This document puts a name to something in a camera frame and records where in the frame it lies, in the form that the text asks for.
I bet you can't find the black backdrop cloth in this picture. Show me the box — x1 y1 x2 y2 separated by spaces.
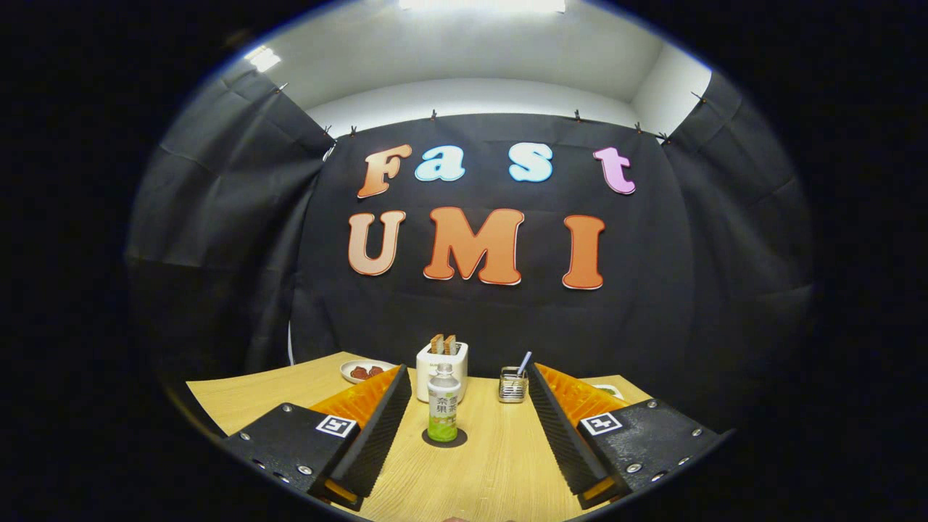
125 69 816 436

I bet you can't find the large ceiling light panel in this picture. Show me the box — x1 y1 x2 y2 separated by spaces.
397 0 566 14

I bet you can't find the metal wire holder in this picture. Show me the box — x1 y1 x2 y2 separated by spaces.
498 367 529 404

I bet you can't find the white toaster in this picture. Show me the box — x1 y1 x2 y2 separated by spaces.
416 341 469 404

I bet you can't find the small ceiling light panel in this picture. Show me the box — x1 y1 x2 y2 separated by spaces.
245 45 282 73

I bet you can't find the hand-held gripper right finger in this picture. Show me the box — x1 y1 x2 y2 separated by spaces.
527 361 733 510

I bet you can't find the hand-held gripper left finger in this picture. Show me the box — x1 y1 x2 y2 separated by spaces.
221 364 413 512

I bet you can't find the clear juice bottle green label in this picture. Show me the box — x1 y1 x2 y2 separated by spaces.
427 362 461 443

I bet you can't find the small white plate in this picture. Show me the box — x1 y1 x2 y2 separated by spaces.
340 360 397 385

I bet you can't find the wooden table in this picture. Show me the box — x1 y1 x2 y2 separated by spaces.
186 352 653 522

